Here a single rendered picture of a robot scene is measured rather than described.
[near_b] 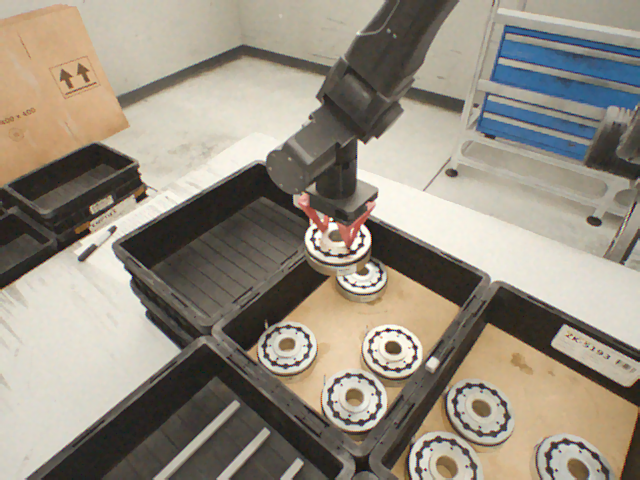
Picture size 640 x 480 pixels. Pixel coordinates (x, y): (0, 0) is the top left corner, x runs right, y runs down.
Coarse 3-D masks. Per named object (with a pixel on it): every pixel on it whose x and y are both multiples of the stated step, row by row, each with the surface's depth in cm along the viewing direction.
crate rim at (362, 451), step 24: (408, 240) 80; (456, 264) 75; (264, 288) 70; (480, 288) 70; (240, 312) 67; (216, 336) 63; (240, 360) 61; (408, 384) 58; (312, 408) 55; (336, 432) 53; (384, 432) 53; (360, 456) 51
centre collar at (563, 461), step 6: (564, 456) 56; (570, 456) 56; (576, 456) 56; (582, 456) 56; (564, 462) 56; (582, 462) 56; (588, 462) 56; (564, 468) 55; (588, 468) 55; (594, 468) 55; (564, 474) 55; (570, 474) 55; (588, 474) 55; (594, 474) 55
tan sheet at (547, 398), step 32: (480, 352) 73; (512, 352) 73; (448, 384) 68; (512, 384) 68; (544, 384) 68; (576, 384) 68; (544, 416) 64; (576, 416) 64; (608, 416) 64; (512, 448) 61; (608, 448) 61
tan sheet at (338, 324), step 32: (320, 288) 83; (416, 288) 83; (288, 320) 78; (320, 320) 78; (352, 320) 78; (384, 320) 78; (416, 320) 78; (448, 320) 78; (256, 352) 73; (320, 352) 73; (352, 352) 73; (288, 384) 68; (320, 384) 68
